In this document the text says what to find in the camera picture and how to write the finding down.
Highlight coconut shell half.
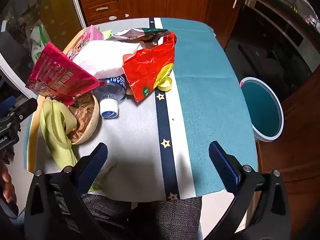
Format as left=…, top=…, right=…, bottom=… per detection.
left=67, top=93, right=100, bottom=145

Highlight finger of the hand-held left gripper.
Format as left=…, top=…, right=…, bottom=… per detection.
left=7, top=97, right=38, bottom=124

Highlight wooden drawer cabinet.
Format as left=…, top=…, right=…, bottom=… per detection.
left=76, top=0, right=125, bottom=27

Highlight bright red snack bag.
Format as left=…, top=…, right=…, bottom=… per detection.
left=122, top=32, right=177, bottom=103

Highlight pink carton box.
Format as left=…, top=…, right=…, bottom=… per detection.
left=65, top=25, right=104, bottom=60

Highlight teal white star-striped tablecloth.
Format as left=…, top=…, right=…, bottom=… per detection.
left=24, top=17, right=259, bottom=202

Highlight kitchen countertop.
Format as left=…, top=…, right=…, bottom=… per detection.
left=235, top=0, right=320, bottom=40

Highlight yellow plastic lid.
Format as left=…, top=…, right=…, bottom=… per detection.
left=157, top=76, right=173, bottom=91

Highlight white paper towel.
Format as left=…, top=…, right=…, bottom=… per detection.
left=72, top=40, right=146, bottom=80

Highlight person's left hand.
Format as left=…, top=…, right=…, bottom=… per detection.
left=0, top=164, right=13, bottom=201

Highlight dark red snack bag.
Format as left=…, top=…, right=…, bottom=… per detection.
left=26, top=42, right=100, bottom=105

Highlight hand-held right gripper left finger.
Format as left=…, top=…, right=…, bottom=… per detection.
left=24, top=142, right=108, bottom=240

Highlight narrow wooden cabinet door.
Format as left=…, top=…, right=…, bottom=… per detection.
left=205, top=0, right=247, bottom=49

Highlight person's grey trousers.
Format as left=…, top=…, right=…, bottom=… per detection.
left=55, top=192, right=203, bottom=240

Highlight green white plastic bag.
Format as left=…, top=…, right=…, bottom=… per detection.
left=29, top=22, right=52, bottom=64

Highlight built-in black oven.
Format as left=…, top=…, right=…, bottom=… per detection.
left=225, top=0, right=320, bottom=103

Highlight blue round waste bin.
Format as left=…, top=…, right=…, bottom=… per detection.
left=239, top=77, right=284, bottom=142

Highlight white-framed glass door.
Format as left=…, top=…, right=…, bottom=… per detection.
left=0, top=0, right=88, bottom=98

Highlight clear plastic water bottle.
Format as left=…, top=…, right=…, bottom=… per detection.
left=93, top=75, right=127, bottom=118

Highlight silver foil snack bag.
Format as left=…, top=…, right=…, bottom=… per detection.
left=110, top=27, right=170, bottom=47

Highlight green husk scrap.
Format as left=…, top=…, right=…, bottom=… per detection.
left=87, top=162, right=118, bottom=193

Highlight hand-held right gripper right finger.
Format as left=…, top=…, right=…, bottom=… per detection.
left=202, top=141, right=292, bottom=240

